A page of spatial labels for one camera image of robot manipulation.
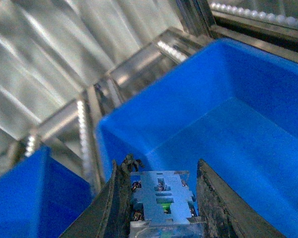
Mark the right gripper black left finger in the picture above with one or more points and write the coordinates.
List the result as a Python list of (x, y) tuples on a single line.
[(108, 216)]

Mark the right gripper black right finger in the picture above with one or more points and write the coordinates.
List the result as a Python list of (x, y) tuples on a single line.
[(224, 213)]

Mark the blue plastic bin left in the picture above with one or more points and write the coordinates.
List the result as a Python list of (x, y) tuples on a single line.
[(40, 198)]

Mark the blue plastic bin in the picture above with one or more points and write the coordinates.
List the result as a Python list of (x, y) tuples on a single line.
[(230, 104), (40, 198)]

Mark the white roller conveyor track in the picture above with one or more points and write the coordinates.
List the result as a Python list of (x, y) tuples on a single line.
[(85, 143)]

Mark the blue plastic bin centre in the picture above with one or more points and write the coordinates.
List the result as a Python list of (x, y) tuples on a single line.
[(230, 104)]

